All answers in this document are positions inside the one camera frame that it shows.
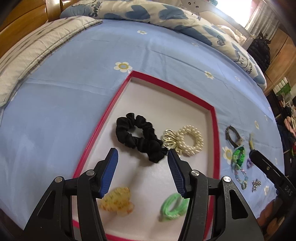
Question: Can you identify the blue floral bed sheet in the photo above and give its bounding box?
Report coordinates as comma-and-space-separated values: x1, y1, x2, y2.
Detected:
0, 19, 287, 232

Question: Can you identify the gold metal hair clip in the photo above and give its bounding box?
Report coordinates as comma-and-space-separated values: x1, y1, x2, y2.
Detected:
161, 129, 183, 156

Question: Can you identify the wooden headboard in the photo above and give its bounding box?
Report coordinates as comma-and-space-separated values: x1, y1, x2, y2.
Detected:
0, 0, 67, 58

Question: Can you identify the black fabric scrunchie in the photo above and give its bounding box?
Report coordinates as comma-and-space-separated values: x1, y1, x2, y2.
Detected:
116, 113, 168, 163

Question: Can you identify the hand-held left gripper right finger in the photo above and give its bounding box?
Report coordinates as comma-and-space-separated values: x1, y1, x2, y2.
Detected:
167, 149, 264, 241

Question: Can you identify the black backpack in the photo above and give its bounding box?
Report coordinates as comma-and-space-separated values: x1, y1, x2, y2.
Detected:
247, 32, 271, 70

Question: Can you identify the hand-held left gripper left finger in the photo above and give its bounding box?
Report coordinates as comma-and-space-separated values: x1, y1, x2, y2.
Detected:
24, 148, 119, 241

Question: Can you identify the blue heart print quilt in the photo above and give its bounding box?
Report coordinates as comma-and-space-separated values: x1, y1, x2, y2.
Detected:
60, 0, 267, 90

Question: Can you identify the pastel glass bead bracelet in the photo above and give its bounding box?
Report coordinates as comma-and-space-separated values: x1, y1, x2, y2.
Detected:
234, 168, 249, 190

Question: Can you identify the red shallow cardboard box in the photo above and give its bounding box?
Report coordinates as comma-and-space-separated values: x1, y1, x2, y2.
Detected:
72, 71, 220, 241

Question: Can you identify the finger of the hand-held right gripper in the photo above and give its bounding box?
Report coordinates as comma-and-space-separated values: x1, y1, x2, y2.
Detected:
249, 149, 284, 183

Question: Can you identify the white pearl bracelet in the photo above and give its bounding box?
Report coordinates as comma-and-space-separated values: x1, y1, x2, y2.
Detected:
176, 125, 204, 157

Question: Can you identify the yellow translucent claw clip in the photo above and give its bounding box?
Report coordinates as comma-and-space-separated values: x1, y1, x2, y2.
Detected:
100, 186, 134, 217

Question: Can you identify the wooden wardrobe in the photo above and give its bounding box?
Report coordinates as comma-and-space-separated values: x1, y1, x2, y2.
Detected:
264, 23, 296, 93

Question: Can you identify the green braided bracelet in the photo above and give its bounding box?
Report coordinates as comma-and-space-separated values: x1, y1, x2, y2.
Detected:
231, 146, 245, 172

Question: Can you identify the light green hair tie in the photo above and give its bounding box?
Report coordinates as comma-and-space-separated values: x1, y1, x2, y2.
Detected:
159, 193, 189, 220

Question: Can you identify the grey striped pillow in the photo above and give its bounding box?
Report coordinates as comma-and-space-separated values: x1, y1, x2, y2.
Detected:
0, 17, 103, 107

